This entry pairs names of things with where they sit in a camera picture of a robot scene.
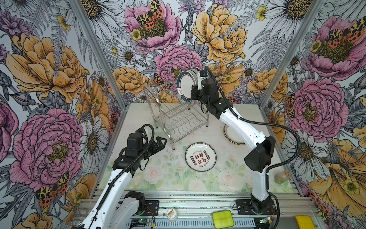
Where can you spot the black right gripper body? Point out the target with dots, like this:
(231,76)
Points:
(198,95)

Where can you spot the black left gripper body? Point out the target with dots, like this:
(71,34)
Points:
(154,149)

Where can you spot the green rim white plate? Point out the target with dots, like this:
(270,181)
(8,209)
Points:
(185,81)

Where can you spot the black striped rim plate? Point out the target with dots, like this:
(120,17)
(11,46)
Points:
(232,136)

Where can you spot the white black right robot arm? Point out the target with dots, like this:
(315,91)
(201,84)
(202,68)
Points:
(261,146)

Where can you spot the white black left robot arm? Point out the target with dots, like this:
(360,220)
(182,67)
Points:
(109,211)

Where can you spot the green circuit board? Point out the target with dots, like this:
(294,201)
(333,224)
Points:
(141,223)

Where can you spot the round tape roll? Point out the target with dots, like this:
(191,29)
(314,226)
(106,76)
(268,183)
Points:
(172,214)

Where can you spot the small clear plastic bottle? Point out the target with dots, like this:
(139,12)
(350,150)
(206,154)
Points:
(282,176)

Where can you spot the green square box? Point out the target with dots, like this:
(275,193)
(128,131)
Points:
(223,219)

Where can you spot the yellow box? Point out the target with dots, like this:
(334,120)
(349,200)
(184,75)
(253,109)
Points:
(305,222)

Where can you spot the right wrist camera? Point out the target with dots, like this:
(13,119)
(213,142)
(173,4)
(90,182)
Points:
(202,75)

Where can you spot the silver wire dish rack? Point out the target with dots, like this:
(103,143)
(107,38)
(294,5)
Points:
(175,118)

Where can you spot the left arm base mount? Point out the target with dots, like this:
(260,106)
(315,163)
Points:
(153,206)

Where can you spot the left aluminium corner post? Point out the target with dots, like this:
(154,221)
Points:
(89,33)

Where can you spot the aluminium corner post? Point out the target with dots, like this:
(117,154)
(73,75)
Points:
(308,21)
(89,33)

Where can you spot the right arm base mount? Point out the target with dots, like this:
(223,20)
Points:
(253,207)

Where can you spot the right aluminium corner post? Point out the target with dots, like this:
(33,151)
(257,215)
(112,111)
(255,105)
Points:
(308,21)

